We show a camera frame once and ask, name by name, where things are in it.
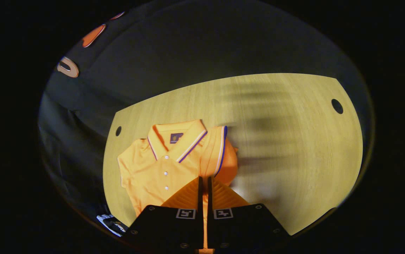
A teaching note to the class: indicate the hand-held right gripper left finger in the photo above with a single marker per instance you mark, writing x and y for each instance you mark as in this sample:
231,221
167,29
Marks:
200,197

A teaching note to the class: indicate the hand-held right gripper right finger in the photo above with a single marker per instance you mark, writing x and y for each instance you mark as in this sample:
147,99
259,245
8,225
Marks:
210,199

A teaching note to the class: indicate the orange T-shirt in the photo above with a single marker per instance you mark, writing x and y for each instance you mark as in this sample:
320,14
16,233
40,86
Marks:
153,169

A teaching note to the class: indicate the black and white object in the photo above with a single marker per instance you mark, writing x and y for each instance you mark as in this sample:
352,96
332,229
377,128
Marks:
112,224

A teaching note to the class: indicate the black backdrop cloth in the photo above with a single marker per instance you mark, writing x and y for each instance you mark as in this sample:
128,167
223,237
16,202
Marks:
188,53

